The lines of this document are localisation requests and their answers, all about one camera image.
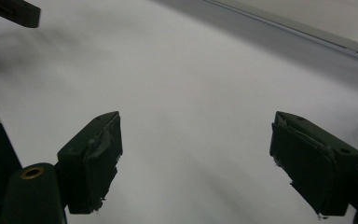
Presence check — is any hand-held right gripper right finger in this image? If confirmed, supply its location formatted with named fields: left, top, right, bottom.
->
left=268, top=110, right=358, bottom=217

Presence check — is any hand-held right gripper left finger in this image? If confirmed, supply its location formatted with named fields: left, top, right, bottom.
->
left=56, top=110, right=124, bottom=216

